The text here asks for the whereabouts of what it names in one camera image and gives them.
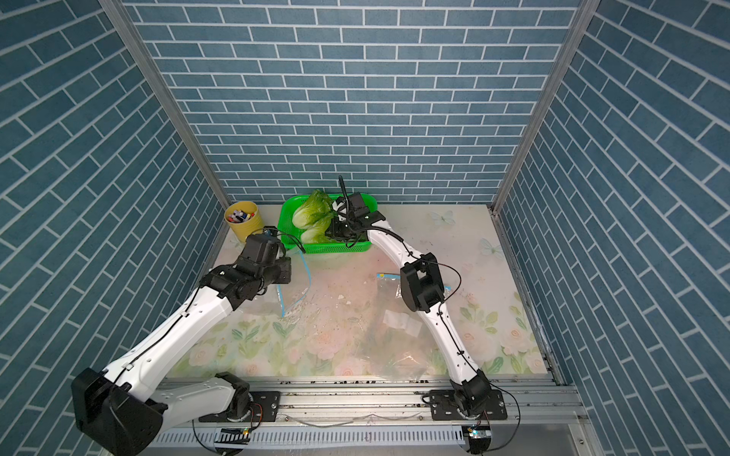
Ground chinese cabbage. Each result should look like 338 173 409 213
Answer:
300 218 332 244
292 189 333 230

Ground clear zipper bag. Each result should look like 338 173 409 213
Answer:
359 273 448 380
274 254 370 348

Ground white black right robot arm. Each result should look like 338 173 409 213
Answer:
328 189 492 418

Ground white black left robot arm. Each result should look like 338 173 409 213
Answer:
71 226 292 455

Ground green plastic basket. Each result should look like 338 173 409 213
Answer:
276 190 372 255

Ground yellow pen cup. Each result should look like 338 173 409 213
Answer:
224 201 264 242

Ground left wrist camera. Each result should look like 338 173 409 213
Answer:
263 226 279 238

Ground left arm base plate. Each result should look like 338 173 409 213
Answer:
198 391 281 425

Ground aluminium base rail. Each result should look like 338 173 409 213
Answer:
136 375 594 456

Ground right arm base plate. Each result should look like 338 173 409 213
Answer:
421 389 508 421

